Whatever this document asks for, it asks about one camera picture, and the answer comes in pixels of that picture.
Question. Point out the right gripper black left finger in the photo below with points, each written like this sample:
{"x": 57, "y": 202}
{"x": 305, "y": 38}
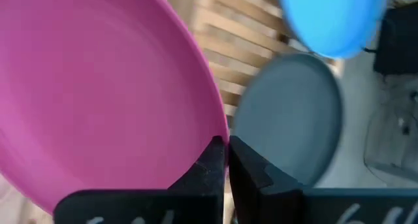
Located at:
{"x": 183, "y": 207}

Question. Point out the slate grey plate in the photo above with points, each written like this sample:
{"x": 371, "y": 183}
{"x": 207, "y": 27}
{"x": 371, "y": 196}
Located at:
{"x": 287, "y": 119}

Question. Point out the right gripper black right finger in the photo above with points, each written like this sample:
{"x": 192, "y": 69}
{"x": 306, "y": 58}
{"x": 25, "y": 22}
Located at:
{"x": 261, "y": 201}

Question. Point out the wooden slatted shelf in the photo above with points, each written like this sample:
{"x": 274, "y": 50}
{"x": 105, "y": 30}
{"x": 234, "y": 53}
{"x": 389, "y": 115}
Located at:
{"x": 235, "y": 41}

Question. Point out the pink plate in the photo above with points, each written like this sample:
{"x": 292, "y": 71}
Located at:
{"x": 98, "y": 87}

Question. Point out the bright blue plate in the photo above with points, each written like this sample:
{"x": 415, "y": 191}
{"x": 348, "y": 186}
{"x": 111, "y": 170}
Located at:
{"x": 333, "y": 21}

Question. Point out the black floor equipment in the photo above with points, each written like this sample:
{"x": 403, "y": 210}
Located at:
{"x": 400, "y": 38}

